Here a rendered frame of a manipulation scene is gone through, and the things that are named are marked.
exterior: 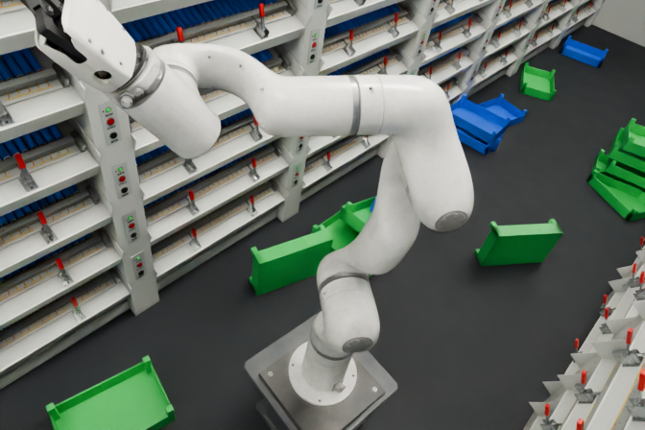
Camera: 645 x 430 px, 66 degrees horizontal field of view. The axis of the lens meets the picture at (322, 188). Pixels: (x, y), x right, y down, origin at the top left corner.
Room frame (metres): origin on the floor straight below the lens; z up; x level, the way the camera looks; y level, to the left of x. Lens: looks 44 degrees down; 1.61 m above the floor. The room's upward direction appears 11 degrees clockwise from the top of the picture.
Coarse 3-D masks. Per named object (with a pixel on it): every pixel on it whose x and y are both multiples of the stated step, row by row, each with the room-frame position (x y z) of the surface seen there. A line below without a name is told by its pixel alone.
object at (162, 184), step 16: (224, 144) 1.23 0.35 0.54; (240, 144) 1.26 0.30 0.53; (256, 144) 1.29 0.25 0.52; (176, 160) 1.11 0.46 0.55; (192, 160) 1.13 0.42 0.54; (208, 160) 1.15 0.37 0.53; (224, 160) 1.18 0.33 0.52; (144, 176) 1.02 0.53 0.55; (160, 176) 1.04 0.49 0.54; (176, 176) 1.06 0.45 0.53; (192, 176) 1.08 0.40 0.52; (144, 192) 0.93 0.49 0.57; (160, 192) 0.99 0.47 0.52
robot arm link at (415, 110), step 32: (384, 96) 0.61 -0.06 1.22; (416, 96) 0.62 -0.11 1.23; (384, 128) 0.60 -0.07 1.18; (416, 128) 0.61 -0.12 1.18; (448, 128) 0.64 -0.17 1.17; (416, 160) 0.61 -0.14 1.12; (448, 160) 0.61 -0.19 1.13; (416, 192) 0.58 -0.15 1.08; (448, 192) 0.58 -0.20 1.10; (448, 224) 0.56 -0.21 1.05
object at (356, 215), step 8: (368, 200) 1.57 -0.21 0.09; (344, 208) 1.44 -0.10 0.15; (352, 208) 1.48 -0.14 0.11; (360, 208) 1.53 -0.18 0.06; (368, 208) 1.57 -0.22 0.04; (344, 216) 1.42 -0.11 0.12; (352, 216) 1.40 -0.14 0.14; (360, 216) 1.48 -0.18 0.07; (368, 216) 1.51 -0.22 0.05; (352, 224) 1.39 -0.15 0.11; (360, 224) 1.38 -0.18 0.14
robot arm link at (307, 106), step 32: (192, 64) 0.62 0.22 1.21; (224, 64) 0.63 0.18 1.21; (256, 64) 0.62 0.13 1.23; (256, 96) 0.58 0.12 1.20; (288, 96) 0.57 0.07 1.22; (320, 96) 0.59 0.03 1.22; (352, 96) 0.60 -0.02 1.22; (288, 128) 0.56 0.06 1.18; (320, 128) 0.57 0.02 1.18; (352, 128) 0.58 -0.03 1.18
